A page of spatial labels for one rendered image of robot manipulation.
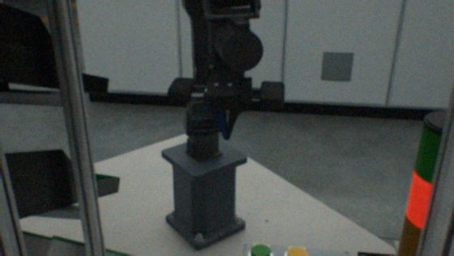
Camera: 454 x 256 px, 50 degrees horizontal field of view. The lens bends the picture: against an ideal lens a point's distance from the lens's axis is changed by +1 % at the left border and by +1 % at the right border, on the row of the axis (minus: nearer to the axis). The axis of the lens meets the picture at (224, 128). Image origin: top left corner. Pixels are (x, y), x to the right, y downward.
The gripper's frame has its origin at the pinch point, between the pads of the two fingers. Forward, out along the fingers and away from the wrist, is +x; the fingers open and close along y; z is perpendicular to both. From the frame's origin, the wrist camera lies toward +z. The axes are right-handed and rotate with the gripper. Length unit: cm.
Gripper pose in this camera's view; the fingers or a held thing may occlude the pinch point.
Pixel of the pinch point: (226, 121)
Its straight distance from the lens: 81.3
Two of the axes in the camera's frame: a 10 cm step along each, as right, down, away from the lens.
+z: -1.2, 4.4, -8.9
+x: 0.0, 9.0, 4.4
